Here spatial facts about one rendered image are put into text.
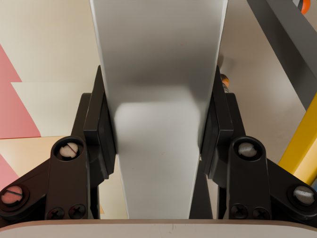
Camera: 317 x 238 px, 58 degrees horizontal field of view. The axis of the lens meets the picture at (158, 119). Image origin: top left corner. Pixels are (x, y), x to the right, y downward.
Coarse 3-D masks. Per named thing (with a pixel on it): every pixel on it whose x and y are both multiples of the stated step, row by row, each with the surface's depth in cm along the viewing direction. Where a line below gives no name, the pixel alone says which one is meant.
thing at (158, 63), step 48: (96, 0) 8; (144, 0) 8; (192, 0) 8; (144, 48) 9; (192, 48) 9; (144, 96) 10; (192, 96) 10; (144, 144) 12; (192, 144) 12; (144, 192) 15; (192, 192) 15
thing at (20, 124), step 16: (0, 96) 15; (16, 96) 15; (0, 112) 16; (16, 112) 16; (0, 128) 17; (16, 128) 17; (32, 128) 17; (0, 160) 19; (0, 176) 20; (16, 176) 20
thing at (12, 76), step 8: (0, 48) 13; (0, 56) 13; (0, 64) 13; (8, 64) 13; (0, 72) 14; (8, 72) 14; (16, 72) 14; (0, 80) 14; (8, 80) 14; (16, 80) 14
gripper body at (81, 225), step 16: (16, 224) 7; (32, 224) 7; (48, 224) 7; (64, 224) 7; (80, 224) 7; (96, 224) 7; (112, 224) 7; (128, 224) 7; (144, 224) 7; (160, 224) 7; (176, 224) 7; (192, 224) 7; (208, 224) 7; (224, 224) 7; (240, 224) 7; (256, 224) 7; (272, 224) 7; (288, 224) 7
